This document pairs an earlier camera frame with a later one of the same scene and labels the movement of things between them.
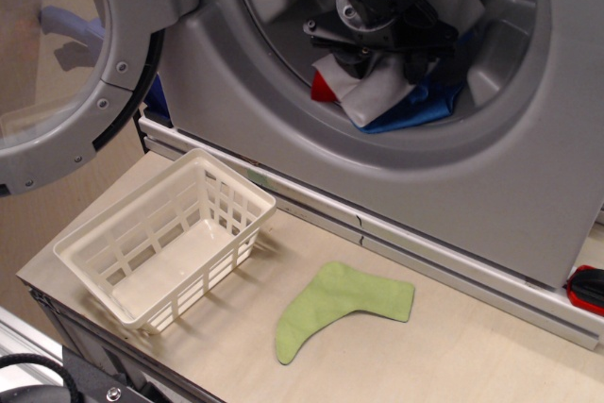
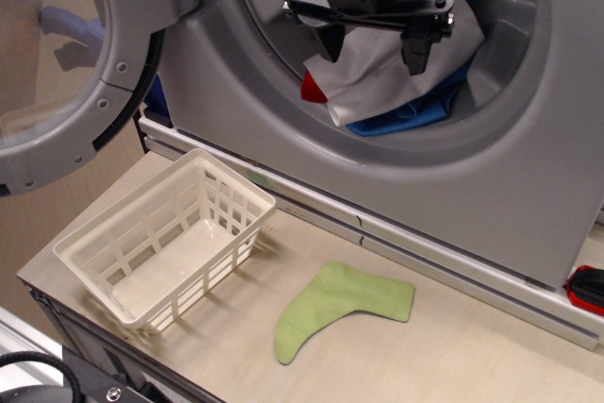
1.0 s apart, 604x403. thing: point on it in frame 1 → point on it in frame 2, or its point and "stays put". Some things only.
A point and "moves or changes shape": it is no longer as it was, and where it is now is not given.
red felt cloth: [320, 91] → [310, 91]
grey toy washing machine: [515, 173] stays put
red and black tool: [585, 289] stays put
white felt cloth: [384, 81] moves or changes shape
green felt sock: [336, 292] stays put
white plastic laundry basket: [187, 229] stays put
